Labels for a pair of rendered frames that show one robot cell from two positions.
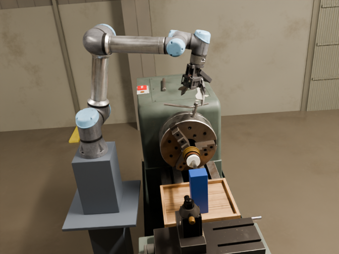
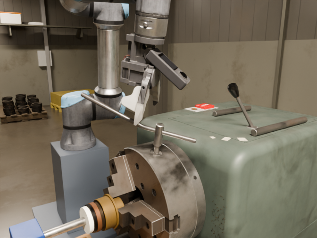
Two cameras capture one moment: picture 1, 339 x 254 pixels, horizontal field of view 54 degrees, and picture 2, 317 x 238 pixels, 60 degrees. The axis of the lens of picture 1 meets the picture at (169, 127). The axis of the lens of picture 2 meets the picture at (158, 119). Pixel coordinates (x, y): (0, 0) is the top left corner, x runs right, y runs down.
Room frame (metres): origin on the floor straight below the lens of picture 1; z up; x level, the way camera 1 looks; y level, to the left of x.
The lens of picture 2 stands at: (1.22, -0.73, 1.51)
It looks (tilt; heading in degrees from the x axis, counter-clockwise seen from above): 14 degrees down; 57
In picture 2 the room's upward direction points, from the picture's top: straight up
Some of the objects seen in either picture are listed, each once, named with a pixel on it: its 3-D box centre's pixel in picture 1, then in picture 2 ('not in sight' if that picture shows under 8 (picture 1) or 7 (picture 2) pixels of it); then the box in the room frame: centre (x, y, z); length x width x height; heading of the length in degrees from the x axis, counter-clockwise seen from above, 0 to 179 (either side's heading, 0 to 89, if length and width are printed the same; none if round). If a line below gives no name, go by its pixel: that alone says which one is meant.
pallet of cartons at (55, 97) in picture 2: not in sight; (75, 99); (3.28, 6.46, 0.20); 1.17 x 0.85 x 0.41; 179
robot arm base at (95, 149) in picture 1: (92, 143); (78, 133); (1.54, 0.42, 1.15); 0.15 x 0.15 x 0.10
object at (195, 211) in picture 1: (189, 208); not in sight; (0.99, -0.05, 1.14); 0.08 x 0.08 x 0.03
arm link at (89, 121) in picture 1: (89, 123); (77, 107); (1.55, 0.42, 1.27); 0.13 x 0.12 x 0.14; 169
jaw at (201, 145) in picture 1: (206, 146); (146, 218); (1.53, -0.19, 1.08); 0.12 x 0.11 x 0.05; 93
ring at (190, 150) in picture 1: (191, 155); (105, 212); (1.45, -0.10, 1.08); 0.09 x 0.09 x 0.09; 3
